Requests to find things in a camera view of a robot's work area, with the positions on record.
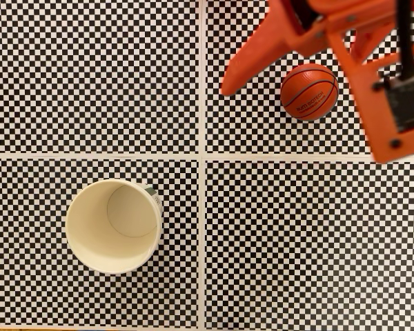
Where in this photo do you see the orange foam mini basketball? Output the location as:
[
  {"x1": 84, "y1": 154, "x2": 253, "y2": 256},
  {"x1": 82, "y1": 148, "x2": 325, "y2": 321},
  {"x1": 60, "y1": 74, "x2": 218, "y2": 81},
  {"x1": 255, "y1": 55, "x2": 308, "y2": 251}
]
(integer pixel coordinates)
[{"x1": 279, "y1": 63, "x2": 339, "y2": 122}]

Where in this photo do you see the cream paper cup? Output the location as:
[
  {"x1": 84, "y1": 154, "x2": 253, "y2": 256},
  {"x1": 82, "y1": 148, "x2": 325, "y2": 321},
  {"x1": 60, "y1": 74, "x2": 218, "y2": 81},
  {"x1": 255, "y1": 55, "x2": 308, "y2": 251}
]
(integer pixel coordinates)
[{"x1": 65, "y1": 178, "x2": 164, "y2": 276}]

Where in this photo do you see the black white checkerboard paper sheet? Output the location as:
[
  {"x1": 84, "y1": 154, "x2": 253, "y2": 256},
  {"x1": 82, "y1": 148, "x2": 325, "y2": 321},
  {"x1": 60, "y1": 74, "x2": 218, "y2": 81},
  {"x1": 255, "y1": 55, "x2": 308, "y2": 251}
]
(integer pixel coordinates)
[
  {"x1": 0, "y1": 0, "x2": 203, "y2": 157},
  {"x1": 201, "y1": 157, "x2": 414, "y2": 331},
  {"x1": 201, "y1": 0, "x2": 414, "y2": 159},
  {"x1": 0, "y1": 155, "x2": 203, "y2": 328}
]

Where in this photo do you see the black camera cable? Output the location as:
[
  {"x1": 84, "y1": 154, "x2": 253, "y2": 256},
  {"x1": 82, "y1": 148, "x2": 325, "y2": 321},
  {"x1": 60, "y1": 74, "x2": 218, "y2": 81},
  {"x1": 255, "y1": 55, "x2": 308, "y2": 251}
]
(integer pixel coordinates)
[{"x1": 396, "y1": 0, "x2": 414, "y2": 82}]

